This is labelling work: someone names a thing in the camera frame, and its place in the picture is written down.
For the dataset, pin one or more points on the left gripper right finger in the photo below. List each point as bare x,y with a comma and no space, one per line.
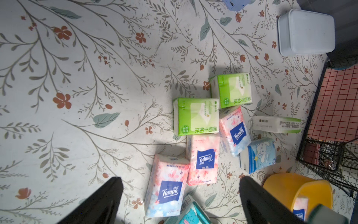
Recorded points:
260,207

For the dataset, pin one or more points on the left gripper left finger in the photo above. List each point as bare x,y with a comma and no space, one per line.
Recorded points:
101,207

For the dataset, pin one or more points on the light blue cartoon tissue pack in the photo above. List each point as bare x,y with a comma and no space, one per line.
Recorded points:
258,154

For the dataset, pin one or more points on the green white tissue pack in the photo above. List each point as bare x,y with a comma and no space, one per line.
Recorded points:
274,124

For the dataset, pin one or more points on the yellow plastic storage box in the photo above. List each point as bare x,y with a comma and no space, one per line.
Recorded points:
286,187

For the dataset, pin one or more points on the pink Tempo tissue pack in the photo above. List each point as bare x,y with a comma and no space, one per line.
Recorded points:
166,186

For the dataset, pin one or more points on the teal tissue pack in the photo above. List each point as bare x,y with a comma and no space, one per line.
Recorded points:
191,213

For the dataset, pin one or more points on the green tissue pack middle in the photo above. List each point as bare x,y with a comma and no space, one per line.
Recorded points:
193,116

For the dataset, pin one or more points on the red folder in organizer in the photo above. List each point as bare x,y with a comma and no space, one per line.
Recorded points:
333,119

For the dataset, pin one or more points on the floral table mat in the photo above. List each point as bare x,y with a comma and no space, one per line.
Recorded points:
87,90

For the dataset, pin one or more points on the green tissue pack upper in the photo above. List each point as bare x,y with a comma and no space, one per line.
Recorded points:
231,89

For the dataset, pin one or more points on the white rectangular plastic case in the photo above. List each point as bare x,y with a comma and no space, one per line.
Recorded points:
303,32

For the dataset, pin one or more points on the black wire desk organizer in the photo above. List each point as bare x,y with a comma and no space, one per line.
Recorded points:
346,175

